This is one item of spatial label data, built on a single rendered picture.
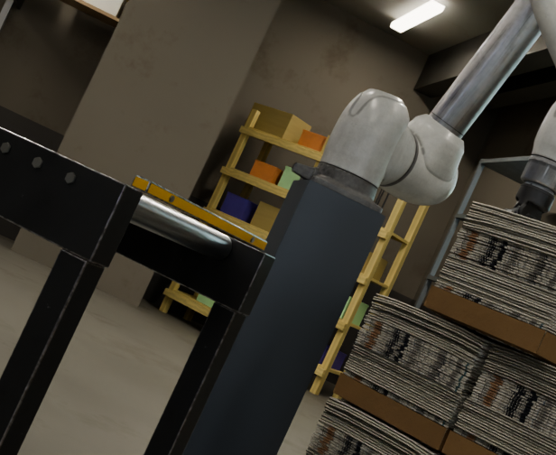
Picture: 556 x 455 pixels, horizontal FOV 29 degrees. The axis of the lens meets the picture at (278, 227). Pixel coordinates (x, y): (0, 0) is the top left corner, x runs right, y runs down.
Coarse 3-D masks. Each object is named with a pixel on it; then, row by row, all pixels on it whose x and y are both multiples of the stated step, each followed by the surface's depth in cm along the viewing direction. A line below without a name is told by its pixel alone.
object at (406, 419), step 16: (336, 384) 213; (352, 384) 210; (352, 400) 209; (368, 400) 206; (384, 400) 204; (384, 416) 203; (400, 416) 200; (416, 416) 198; (416, 432) 197; (432, 432) 194; (448, 432) 193; (448, 448) 191; (464, 448) 189; (480, 448) 187
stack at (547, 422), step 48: (384, 336) 209; (432, 336) 202; (384, 384) 205; (432, 384) 198; (480, 384) 192; (528, 384) 185; (336, 432) 208; (384, 432) 201; (480, 432) 188; (528, 432) 182
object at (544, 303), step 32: (480, 224) 202; (512, 224) 196; (544, 224) 191; (448, 256) 205; (480, 256) 199; (512, 256) 194; (544, 256) 189; (448, 288) 202; (480, 288) 197; (512, 288) 192; (544, 288) 187; (544, 320) 184
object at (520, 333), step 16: (432, 288) 204; (432, 304) 203; (448, 304) 200; (464, 304) 197; (480, 304) 194; (464, 320) 196; (480, 320) 193; (496, 320) 190; (512, 320) 188; (496, 336) 189; (512, 336) 187; (528, 336) 185; (544, 336) 182; (544, 352) 184
